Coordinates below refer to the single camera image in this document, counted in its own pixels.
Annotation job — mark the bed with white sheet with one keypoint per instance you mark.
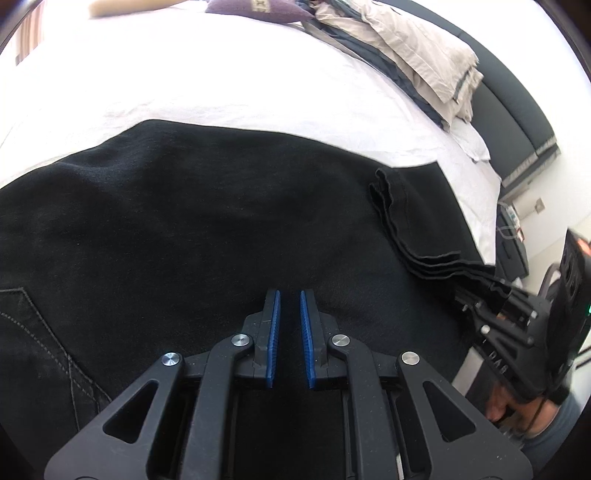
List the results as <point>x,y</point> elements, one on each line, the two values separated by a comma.
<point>231,69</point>

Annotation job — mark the white pillow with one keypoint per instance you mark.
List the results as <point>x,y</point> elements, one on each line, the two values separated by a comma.
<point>471,141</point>

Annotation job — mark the purple pillow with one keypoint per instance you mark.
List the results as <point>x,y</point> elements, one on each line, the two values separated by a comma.
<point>258,10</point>

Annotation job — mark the dark grey headboard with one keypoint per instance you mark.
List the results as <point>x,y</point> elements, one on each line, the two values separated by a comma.
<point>512,115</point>

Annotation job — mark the person's right forearm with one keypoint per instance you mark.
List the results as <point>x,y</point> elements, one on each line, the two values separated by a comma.
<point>551,429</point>

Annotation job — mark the yellow pillow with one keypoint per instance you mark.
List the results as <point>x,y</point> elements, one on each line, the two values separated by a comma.
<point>124,6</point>

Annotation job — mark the black denim pants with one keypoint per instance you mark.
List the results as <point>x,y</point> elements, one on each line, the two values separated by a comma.
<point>184,230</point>

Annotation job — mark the folded beige and grey duvet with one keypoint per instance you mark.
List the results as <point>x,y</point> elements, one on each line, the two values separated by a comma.
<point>415,50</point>

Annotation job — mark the square wall switch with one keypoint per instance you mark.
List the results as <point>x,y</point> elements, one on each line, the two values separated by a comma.
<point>538,206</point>

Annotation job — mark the person's right hand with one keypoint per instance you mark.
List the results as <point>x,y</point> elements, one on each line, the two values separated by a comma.
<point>501,406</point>

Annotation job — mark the cluttered bedside table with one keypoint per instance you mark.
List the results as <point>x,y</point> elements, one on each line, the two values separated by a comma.
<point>512,240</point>

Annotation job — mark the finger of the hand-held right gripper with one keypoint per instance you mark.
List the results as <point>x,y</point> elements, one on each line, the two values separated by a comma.
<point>501,295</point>
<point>498,337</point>

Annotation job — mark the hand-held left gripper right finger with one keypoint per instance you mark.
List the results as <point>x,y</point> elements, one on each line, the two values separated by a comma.
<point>307,341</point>

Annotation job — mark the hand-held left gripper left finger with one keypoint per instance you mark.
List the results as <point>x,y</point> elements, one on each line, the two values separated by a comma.
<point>272,341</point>

